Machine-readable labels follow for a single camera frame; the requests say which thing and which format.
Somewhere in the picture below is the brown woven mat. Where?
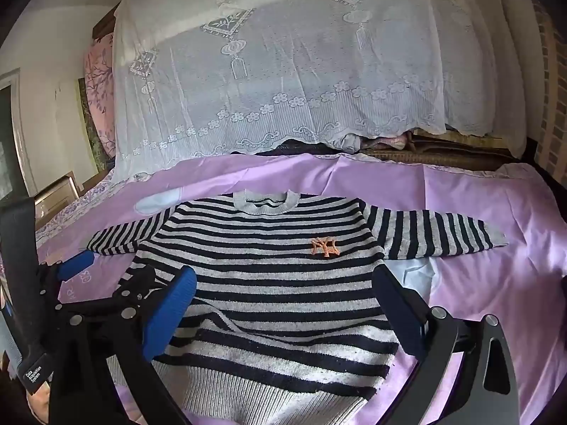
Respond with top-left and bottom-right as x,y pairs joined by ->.
367,129 -> 528,171

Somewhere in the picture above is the white door frame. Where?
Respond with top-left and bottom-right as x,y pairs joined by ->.
0,68 -> 37,200

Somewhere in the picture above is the purple floral sheet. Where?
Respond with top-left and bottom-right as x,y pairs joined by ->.
33,172 -> 116,231

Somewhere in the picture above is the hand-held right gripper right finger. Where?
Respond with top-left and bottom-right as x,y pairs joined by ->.
373,265 -> 521,425

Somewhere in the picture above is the green floral cloth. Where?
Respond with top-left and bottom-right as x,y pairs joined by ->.
77,77 -> 109,173

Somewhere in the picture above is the lilac bedsheet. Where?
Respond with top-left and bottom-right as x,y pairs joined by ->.
35,153 -> 567,425

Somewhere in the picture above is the dark wooden headboard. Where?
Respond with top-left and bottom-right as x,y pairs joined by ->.
92,6 -> 118,40

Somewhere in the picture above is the pile of folded clothes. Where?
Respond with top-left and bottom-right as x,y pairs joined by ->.
261,128 -> 421,157

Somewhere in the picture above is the beige bedside furniture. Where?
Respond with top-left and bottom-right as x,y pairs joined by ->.
33,170 -> 80,219

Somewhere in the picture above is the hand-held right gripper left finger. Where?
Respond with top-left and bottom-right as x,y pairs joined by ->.
49,267 -> 198,425

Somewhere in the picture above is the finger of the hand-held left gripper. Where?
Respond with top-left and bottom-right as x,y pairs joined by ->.
116,267 -> 157,308
38,250 -> 96,308

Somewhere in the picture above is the black grey striped sweater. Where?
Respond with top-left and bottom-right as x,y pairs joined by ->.
86,189 -> 509,425

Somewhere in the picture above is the white lace cover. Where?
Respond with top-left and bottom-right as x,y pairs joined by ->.
111,0 -> 528,182

